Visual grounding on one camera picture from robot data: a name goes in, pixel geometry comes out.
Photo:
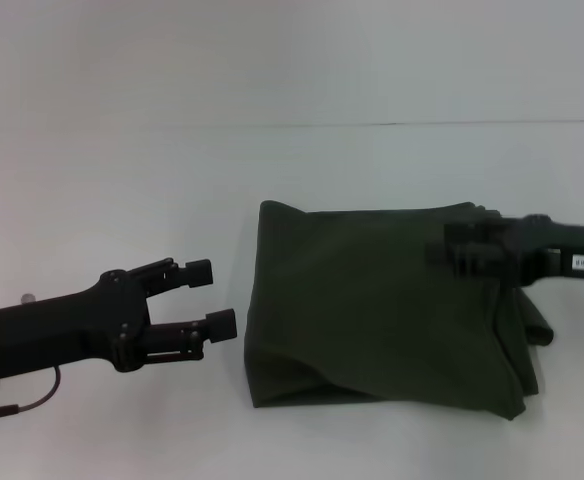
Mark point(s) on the small silver metal knob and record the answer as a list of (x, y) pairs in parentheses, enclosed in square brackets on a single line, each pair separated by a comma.
[(28, 298)]

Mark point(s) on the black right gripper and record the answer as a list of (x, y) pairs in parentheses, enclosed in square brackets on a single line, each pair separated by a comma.
[(557, 245)]

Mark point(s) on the dark green printed t-shirt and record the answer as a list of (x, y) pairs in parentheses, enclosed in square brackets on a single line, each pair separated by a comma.
[(372, 310)]

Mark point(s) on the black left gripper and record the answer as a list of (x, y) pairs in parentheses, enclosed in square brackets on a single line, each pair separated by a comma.
[(62, 330)]

